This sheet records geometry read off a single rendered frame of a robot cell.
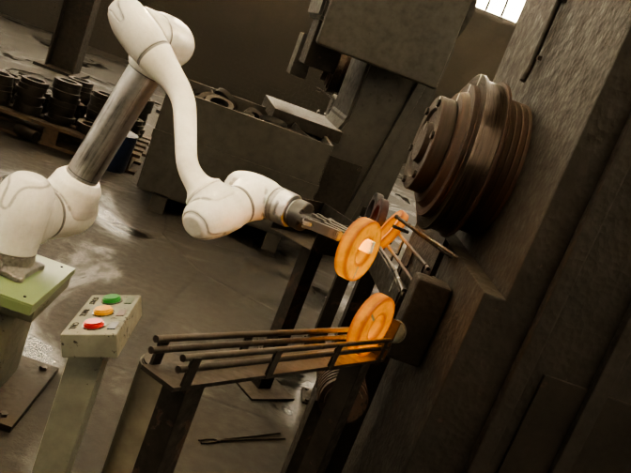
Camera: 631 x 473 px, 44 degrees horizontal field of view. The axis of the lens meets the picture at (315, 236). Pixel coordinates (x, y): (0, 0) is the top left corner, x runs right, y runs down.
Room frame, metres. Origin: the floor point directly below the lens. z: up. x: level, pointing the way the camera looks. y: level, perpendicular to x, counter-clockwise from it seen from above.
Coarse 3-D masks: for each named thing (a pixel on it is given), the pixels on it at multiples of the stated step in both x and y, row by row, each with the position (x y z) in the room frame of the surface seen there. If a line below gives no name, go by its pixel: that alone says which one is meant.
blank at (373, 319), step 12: (372, 300) 1.72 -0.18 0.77; (384, 300) 1.73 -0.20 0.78; (360, 312) 1.70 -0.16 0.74; (372, 312) 1.70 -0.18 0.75; (384, 312) 1.76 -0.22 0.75; (360, 324) 1.69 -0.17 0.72; (372, 324) 1.72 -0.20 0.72; (384, 324) 1.78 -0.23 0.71; (348, 336) 1.70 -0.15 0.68; (360, 336) 1.68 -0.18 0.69; (372, 336) 1.76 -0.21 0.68; (348, 348) 1.72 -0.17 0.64
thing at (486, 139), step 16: (480, 80) 2.24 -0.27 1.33; (496, 96) 2.14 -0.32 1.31; (480, 112) 2.10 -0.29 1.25; (496, 112) 2.09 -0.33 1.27; (480, 128) 2.04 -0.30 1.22; (496, 128) 2.07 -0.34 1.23; (480, 144) 2.04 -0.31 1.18; (496, 144) 2.05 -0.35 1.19; (464, 160) 2.05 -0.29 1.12; (480, 160) 2.03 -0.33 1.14; (464, 176) 2.02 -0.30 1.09; (480, 176) 2.04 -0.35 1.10; (464, 192) 2.04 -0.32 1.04; (448, 208) 2.07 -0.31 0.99; (464, 208) 2.07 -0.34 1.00; (432, 224) 2.12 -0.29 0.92; (448, 224) 2.12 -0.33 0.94
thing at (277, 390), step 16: (320, 208) 2.91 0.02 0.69; (272, 224) 2.79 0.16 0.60; (304, 240) 2.73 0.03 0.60; (320, 240) 2.60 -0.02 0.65; (304, 256) 2.71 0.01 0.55; (320, 256) 2.73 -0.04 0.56; (304, 272) 2.70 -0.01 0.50; (288, 288) 2.73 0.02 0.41; (304, 288) 2.72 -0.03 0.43; (288, 304) 2.70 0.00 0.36; (288, 320) 2.71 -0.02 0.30; (272, 336) 2.72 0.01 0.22; (288, 336) 2.73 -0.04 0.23; (240, 384) 2.68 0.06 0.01; (256, 384) 2.71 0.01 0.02; (272, 384) 2.78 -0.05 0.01; (256, 400) 2.61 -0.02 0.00; (272, 400) 2.66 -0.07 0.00; (288, 400) 2.71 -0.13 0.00
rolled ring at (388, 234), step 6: (402, 210) 2.96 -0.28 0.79; (402, 216) 2.91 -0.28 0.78; (390, 222) 3.02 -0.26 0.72; (396, 222) 2.89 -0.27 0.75; (384, 228) 3.02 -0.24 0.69; (390, 228) 3.02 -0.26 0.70; (384, 234) 3.01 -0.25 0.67; (390, 234) 2.87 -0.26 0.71; (396, 234) 2.87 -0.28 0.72; (384, 240) 2.87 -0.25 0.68; (390, 240) 2.87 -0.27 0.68; (384, 246) 2.88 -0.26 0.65
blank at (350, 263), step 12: (348, 228) 1.76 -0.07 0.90; (360, 228) 1.76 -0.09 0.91; (372, 228) 1.80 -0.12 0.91; (348, 240) 1.74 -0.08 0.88; (360, 240) 1.76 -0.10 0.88; (372, 240) 1.82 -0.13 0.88; (336, 252) 1.75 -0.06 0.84; (348, 252) 1.73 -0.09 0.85; (360, 252) 1.84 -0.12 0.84; (372, 252) 1.84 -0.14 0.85; (336, 264) 1.75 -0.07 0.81; (348, 264) 1.75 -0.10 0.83; (360, 264) 1.80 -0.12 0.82; (348, 276) 1.77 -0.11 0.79; (360, 276) 1.82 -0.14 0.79
